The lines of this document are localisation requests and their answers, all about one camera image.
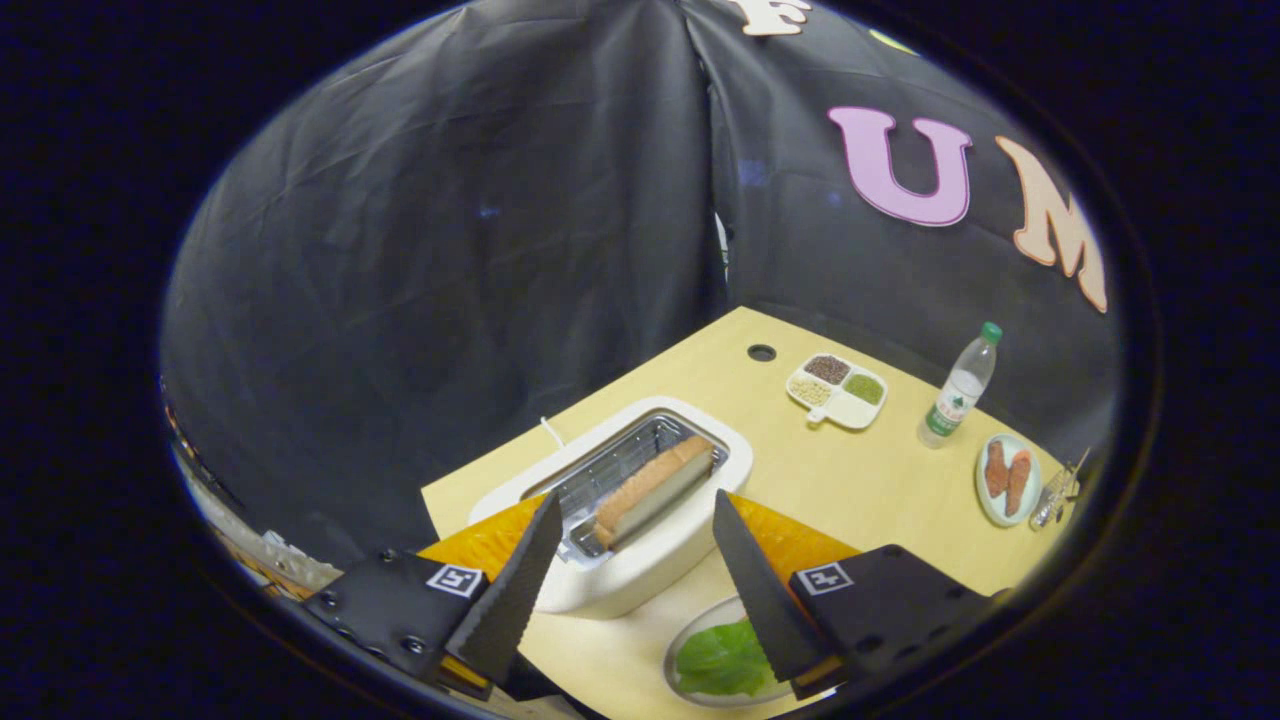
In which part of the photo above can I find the plain bread slice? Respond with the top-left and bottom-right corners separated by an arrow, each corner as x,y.
594,435 -> 717,550

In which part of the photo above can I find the clear utensil holder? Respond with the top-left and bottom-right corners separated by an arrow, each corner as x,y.
1030,447 -> 1091,531

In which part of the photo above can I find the black backdrop cloth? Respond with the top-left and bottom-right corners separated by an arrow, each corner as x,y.
160,0 -> 1126,571

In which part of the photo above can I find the clear plastic water bottle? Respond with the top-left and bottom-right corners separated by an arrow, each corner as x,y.
917,321 -> 1004,450

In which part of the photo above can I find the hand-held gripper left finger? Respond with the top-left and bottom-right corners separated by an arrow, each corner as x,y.
300,490 -> 565,701

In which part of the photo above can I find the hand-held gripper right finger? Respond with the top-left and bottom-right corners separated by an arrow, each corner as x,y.
712,489 -> 1002,701

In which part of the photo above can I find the light blue round plate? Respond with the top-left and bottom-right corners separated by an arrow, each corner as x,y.
975,433 -> 1043,528

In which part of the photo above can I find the green lettuce leaf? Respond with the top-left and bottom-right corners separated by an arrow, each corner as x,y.
676,619 -> 776,698

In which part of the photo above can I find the white toaster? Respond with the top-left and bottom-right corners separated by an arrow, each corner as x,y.
468,396 -> 755,620

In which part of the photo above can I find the beige round plate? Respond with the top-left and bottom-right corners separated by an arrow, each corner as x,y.
663,596 -> 801,709

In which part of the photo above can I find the white divided condiment dish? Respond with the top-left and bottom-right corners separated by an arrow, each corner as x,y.
785,352 -> 889,432

